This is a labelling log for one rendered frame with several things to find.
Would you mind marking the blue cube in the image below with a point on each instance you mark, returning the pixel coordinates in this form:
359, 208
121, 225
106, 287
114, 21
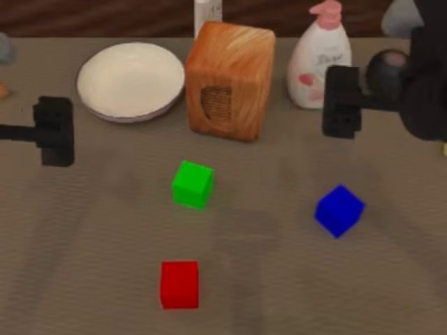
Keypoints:
338, 211

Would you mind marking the green cube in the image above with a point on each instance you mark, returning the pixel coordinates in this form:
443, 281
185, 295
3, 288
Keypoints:
191, 185

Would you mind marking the red cube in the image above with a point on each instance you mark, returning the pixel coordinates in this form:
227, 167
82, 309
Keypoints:
179, 284

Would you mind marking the white pink pump lotion bottle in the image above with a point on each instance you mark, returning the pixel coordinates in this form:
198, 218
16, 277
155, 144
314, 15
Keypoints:
316, 66

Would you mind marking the small orange object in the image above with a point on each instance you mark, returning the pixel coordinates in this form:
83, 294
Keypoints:
3, 90

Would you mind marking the grey rounded object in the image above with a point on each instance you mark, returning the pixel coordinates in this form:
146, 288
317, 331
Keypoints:
5, 49
398, 17

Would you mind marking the white round plate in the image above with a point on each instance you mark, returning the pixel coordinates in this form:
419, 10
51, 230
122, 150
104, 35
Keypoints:
130, 81

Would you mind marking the small yellow object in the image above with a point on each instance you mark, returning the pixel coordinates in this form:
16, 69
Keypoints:
445, 150

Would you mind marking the wooden box with woven grille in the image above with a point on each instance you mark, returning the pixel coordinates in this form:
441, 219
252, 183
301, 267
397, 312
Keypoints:
228, 80

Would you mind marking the white tall bottle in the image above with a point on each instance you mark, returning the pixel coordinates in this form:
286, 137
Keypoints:
206, 15

